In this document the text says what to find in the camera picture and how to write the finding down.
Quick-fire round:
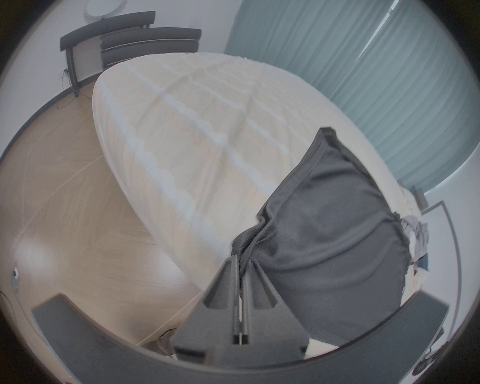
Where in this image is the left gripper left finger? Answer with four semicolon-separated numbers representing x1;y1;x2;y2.
170;255;240;361

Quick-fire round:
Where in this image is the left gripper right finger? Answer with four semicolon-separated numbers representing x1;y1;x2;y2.
241;258;310;356

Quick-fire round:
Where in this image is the black T-shirt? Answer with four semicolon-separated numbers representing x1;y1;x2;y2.
230;127;410;346

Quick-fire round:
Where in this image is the pile of clothes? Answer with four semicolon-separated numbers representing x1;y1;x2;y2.
399;215;429;279

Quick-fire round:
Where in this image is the bed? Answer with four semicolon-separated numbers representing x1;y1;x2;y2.
92;52;460;358

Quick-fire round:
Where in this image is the white printed pillow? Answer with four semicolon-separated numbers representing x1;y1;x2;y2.
397;184;421;219

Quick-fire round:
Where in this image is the grey bedside table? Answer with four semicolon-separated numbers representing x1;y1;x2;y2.
410;188;429;208

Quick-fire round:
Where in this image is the blue-green curtain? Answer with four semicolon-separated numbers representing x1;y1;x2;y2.
224;0;480;194

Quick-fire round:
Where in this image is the black chest of drawers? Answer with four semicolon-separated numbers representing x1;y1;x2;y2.
100;27;202;71

